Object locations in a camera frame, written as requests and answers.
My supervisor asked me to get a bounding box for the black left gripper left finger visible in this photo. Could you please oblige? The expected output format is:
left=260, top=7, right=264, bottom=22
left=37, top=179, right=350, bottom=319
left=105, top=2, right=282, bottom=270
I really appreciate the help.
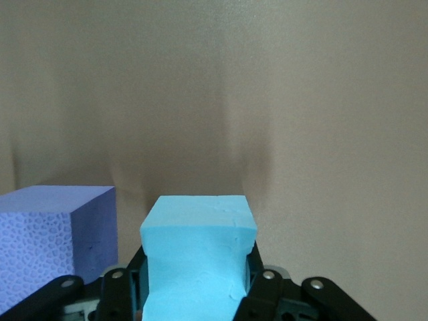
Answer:
left=0, top=247, right=150, bottom=321

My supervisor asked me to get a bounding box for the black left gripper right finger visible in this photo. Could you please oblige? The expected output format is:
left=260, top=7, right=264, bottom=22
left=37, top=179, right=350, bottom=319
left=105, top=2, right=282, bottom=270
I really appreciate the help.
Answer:
left=233, top=242, right=374, bottom=321

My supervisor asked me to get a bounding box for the blue foam cube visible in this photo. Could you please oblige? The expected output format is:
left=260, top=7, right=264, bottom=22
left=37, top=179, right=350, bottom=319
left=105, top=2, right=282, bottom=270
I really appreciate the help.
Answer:
left=138, top=195, right=258, bottom=321

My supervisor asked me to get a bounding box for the purple foam cube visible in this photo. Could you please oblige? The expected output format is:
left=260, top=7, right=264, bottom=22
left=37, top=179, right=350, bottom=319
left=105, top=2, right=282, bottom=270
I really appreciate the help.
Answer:
left=0, top=186, right=119, bottom=312

